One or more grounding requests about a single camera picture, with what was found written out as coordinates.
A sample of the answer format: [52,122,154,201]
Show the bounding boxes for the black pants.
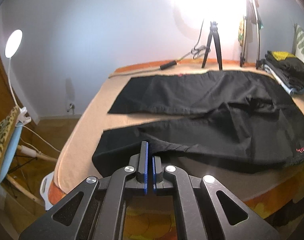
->
[92,71,304,177]

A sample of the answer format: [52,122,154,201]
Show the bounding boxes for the white plastic basket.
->
[39,172,54,211]

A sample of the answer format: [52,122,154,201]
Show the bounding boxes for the blue chair with leopard cloth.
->
[0,106,57,206]

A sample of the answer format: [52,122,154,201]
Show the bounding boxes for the small black tripod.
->
[201,21,223,71]

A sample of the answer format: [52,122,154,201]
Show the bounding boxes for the light blue folded garment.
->
[262,64,304,96]

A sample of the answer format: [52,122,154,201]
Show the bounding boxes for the black mesh folded garment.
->
[262,60,304,88]

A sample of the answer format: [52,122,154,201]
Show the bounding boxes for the black yellow folded garment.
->
[265,51,304,80]

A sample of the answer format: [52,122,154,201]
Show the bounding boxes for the colourful scarf on tripod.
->
[238,0,263,47]

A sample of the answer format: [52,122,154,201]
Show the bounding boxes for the white clip desk lamp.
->
[5,29,32,126]

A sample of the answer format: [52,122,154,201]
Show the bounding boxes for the green white patterned pillow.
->
[295,24,304,63]

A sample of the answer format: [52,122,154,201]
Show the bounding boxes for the tall grey tripod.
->
[240,0,261,69]

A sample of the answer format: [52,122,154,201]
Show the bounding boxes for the black power cable with switch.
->
[109,19,208,79]

